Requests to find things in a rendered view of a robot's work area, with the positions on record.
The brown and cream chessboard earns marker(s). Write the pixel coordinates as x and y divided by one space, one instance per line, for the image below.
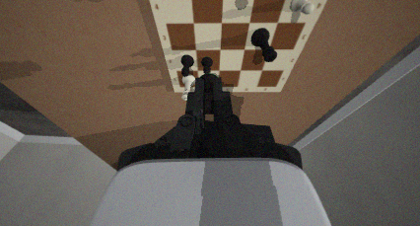
222 30

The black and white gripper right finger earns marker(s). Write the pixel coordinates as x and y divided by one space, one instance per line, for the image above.
240 141

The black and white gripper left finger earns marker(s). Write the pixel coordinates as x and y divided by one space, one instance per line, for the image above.
180 142

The white pawn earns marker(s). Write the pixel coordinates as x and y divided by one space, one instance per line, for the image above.
304 6

